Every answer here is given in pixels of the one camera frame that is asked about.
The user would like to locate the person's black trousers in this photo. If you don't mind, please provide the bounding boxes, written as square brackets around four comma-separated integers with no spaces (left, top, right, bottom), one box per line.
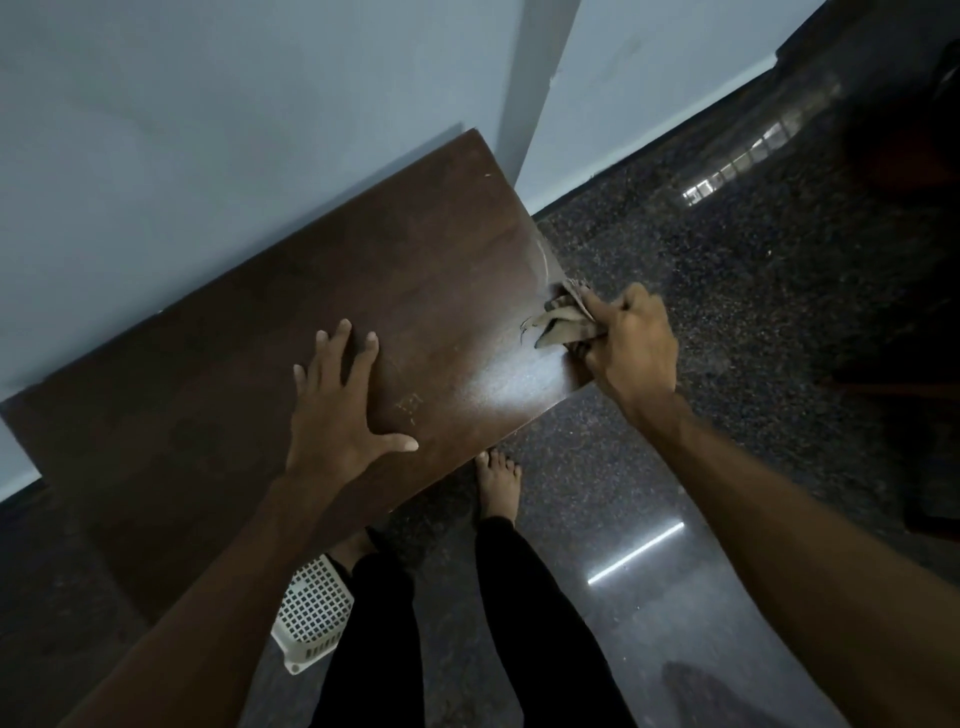
[309,515,639,728]

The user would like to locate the person's left hand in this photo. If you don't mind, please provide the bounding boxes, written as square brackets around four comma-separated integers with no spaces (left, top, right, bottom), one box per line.
[284,318,420,490]

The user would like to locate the dark wooden table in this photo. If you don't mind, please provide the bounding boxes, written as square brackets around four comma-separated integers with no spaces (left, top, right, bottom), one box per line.
[0,127,598,625]

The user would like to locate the person's left foot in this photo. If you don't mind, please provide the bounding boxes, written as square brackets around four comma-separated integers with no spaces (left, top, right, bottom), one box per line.
[326,527,378,573]

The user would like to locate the person's right forearm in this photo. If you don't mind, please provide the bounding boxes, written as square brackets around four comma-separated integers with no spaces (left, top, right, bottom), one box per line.
[629,393,960,728]

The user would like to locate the person's right foot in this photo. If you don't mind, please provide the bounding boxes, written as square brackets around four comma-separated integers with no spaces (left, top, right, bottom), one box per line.
[473,448,524,524]

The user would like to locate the person's foot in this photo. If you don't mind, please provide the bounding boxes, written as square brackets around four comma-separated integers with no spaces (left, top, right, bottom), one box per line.
[326,527,378,573]
[473,448,524,524]

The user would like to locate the white plastic lattice basket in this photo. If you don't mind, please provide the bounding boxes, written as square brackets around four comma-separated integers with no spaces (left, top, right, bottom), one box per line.
[269,553,355,676]

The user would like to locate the striped brown cleaning cloth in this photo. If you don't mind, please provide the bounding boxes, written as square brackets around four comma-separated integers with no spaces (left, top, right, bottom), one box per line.
[518,277,609,351]

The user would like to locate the person's right hand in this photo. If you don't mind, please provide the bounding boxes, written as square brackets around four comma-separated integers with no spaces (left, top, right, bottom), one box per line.
[575,282,681,423]

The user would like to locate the person's left forearm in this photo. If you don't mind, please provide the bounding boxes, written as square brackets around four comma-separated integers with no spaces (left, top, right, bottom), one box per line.
[59,468,354,728]

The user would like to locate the dark wooden furniture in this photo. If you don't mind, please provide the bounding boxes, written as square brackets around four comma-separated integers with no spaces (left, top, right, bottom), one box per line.
[821,284,960,541]

